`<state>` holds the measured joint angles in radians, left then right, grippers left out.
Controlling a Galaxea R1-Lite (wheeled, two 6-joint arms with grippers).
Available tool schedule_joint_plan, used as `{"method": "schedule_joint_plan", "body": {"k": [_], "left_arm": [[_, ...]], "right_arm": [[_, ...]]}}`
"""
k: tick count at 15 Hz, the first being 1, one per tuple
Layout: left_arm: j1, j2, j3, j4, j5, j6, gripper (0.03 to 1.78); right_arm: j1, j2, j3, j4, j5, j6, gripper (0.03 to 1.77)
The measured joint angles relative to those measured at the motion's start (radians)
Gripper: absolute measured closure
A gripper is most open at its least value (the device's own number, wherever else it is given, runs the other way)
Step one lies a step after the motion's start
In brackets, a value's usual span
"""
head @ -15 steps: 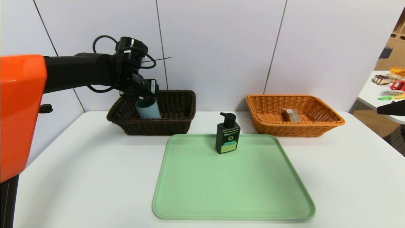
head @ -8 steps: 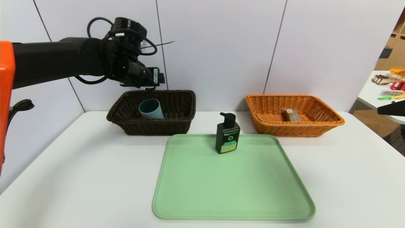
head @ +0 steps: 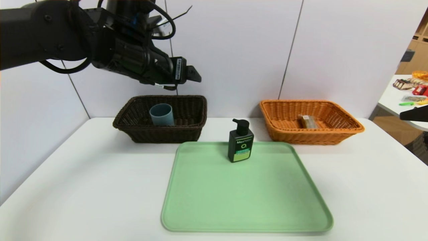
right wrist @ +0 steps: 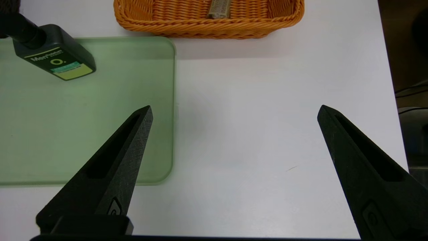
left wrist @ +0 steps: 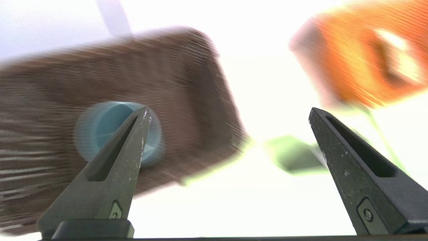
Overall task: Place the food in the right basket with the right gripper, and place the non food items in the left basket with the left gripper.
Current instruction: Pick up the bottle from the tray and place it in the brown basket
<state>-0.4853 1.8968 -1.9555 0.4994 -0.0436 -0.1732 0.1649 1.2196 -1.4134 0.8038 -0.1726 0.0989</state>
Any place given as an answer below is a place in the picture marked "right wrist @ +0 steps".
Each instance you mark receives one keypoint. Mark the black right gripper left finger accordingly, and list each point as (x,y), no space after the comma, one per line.
(110,180)

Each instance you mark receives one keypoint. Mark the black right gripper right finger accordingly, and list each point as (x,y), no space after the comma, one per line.
(364,180)

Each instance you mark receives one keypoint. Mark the dark green black-capped bottle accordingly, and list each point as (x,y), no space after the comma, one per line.
(53,50)

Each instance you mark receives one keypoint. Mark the clear brown snack bar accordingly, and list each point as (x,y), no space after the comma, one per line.
(219,9)

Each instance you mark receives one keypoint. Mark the orange wicker basket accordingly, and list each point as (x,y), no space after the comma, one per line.
(167,20)

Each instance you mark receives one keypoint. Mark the light green plastic tray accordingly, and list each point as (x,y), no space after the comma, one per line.
(50,127)

